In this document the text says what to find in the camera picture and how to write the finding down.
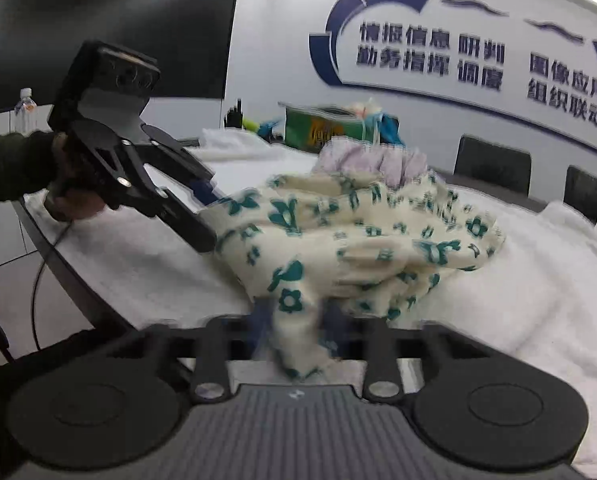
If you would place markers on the cream garment with green flowers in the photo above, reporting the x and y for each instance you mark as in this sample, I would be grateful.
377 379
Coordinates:
328 240

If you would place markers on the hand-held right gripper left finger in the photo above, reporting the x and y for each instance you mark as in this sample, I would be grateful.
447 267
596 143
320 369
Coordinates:
261 322

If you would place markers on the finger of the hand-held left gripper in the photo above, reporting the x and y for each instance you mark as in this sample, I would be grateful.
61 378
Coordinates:
188 225
206 192

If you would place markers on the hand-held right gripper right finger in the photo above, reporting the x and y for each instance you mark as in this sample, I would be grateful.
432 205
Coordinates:
334 327

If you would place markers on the yellow-green item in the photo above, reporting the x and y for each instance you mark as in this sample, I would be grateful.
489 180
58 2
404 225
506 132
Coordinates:
251 123

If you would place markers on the person's left forearm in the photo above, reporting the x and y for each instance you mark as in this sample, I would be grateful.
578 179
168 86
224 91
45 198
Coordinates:
13 170

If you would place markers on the clear water bottle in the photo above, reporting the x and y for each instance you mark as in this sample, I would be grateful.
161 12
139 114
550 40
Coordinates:
26 112

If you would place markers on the black chair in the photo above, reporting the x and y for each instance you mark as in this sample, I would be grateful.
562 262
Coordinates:
593 195
493 165

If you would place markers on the white towel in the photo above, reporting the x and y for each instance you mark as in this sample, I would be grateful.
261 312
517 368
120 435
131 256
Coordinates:
528 285

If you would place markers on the person's left hand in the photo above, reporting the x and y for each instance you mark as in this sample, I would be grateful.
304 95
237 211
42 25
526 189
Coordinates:
71 205

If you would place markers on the black walkie-talkie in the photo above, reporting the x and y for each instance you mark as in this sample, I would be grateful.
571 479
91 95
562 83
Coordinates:
233 115

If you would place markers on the cream cloth bundle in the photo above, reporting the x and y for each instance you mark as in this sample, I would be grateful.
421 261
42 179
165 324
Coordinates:
363 109

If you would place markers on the blue wall lettering sign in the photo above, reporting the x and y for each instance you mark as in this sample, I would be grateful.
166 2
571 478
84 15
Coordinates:
453 60

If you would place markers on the large black wall screen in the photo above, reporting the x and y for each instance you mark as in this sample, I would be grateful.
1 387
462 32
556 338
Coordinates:
103 20

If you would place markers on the pink floral garment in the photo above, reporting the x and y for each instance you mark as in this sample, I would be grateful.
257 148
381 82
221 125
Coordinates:
368 162

